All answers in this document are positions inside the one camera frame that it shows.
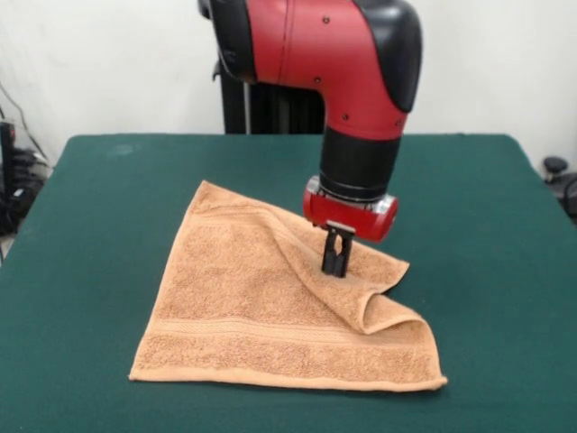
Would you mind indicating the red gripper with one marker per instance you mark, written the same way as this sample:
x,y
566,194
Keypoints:
x,y
351,216

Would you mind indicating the tan terry cloth towel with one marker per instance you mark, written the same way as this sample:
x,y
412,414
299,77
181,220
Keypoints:
x,y
252,315

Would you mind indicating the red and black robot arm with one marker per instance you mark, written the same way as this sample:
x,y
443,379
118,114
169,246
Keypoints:
x,y
324,67

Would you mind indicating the dark green table cloth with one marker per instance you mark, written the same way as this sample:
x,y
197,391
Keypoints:
x,y
473,225

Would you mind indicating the black electronics box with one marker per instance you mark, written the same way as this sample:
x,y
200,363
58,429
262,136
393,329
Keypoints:
x,y
6,180

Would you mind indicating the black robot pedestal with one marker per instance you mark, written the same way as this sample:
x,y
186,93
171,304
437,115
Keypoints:
x,y
270,108

